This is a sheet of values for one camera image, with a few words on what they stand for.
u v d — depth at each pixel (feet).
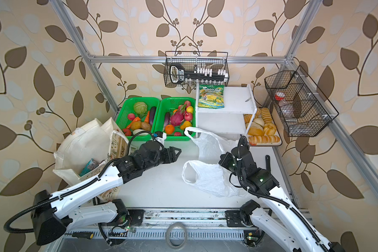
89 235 2.24
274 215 1.53
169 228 2.27
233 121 3.14
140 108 3.67
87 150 2.66
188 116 3.55
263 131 3.43
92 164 2.63
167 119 3.65
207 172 2.34
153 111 3.79
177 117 3.45
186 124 3.45
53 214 1.29
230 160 2.09
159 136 2.21
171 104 3.89
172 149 2.19
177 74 2.77
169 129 3.39
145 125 3.41
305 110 2.37
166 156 2.15
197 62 2.99
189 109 3.66
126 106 3.67
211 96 2.53
